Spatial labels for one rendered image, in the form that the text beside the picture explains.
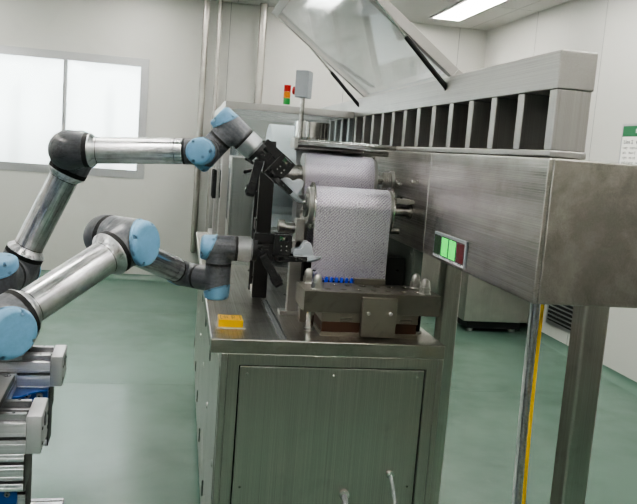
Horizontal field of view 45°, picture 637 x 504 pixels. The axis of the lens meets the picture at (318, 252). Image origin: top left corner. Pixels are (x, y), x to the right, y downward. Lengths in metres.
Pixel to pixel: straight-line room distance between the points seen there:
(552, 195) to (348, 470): 1.05
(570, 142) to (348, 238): 0.92
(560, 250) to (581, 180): 0.15
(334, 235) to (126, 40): 5.78
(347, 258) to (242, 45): 5.71
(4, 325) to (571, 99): 1.26
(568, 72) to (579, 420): 0.76
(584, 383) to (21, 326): 1.23
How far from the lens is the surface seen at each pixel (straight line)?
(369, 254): 2.38
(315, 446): 2.23
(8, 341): 1.77
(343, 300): 2.18
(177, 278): 2.34
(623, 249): 1.72
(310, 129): 3.04
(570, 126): 1.65
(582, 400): 1.84
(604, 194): 1.68
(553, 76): 1.66
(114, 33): 7.94
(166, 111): 7.86
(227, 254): 2.28
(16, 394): 2.34
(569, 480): 1.89
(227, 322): 2.22
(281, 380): 2.15
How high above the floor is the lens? 1.42
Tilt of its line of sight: 7 degrees down
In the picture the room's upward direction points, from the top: 4 degrees clockwise
